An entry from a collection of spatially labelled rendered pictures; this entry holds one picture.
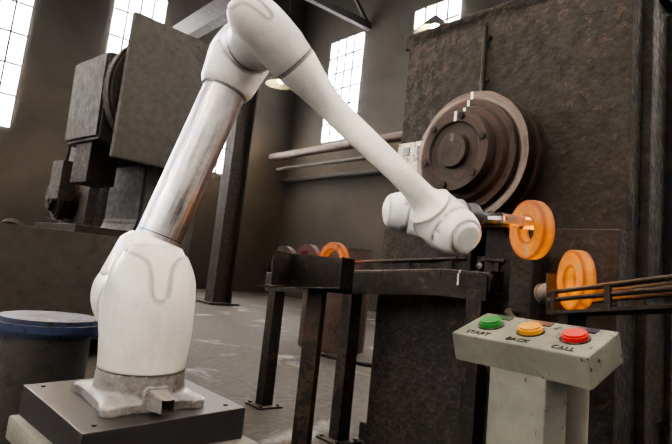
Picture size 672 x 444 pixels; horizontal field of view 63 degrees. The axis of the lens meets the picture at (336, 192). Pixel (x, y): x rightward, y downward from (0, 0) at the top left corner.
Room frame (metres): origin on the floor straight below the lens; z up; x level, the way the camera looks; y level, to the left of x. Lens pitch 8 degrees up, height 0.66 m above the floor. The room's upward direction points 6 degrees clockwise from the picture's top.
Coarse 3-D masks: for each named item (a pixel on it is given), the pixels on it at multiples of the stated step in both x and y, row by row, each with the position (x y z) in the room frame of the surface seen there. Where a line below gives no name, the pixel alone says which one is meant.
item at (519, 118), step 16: (464, 96) 1.92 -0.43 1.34; (480, 96) 1.87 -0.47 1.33; (496, 96) 1.82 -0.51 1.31; (512, 112) 1.76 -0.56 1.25; (528, 128) 1.75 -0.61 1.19; (528, 144) 1.71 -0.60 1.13; (528, 160) 1.72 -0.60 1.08; (512, 176) 1.75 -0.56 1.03; (528, 176) 1.76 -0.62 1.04; (512, 192) 1.75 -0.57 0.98; (496, 208) 1.79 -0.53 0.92
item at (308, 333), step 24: (288, 264) 2.21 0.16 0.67; (312, 264) 2.23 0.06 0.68; (336, 264) 2.20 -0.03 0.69; (312, 288) 2.02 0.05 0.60; (336, 288) 1.99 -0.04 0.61; (312, 312) 2.09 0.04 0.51; (312, 336) 2.08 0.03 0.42; (312, 360) 2.08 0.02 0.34; (312, 384) 2.08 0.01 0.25; (312, 408) 2.10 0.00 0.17
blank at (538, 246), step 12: (528, 204) 1.43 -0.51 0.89; (540, 204) 1.40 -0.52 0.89; (528, 216) 1.43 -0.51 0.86; (540, 216) 1.38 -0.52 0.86; (552, 216) 1.38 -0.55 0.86; (516, 228) 1.48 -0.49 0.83; (540, 228) 1.38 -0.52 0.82; (552, 228) 1.37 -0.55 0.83; (516, 240) 1.48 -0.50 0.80; (528, 240) 1.46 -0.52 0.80; (540, 240) 1.38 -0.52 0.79; (552, 240) 1.38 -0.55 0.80; (516, 252) 1.48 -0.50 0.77; (528, 252) 1.43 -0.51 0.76; (540, 252) 1.39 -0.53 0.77
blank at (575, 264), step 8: (568, 256) 1.43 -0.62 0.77; (576, 256) 1.38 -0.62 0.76; (584, 256) 1.37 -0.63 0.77; (560, 264) 1.47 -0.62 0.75; (568, 264) 1.42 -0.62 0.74; (576, 264) 1.38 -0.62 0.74; (584, 264) 1.35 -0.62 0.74; (592, 264) 1.35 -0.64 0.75; (560, 272) 1.47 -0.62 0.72; (568, 272) 1.44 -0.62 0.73; (576, 272) 1.38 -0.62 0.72; (584, 272) 1.34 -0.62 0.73; (592, 272) 1.34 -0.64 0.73; (560, 280) 1.47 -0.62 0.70; (568, 280) 1.45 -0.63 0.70; (576, 280) 1.38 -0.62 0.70; (584, 280) 1.34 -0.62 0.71; (592, 280) 1.34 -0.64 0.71; (560, 288) 1.47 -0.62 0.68; (560, 296) 1.46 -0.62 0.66; (568, 304) 1.42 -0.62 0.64; (576, 304) 1.37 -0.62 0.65; (584, 304) 1.37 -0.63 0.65
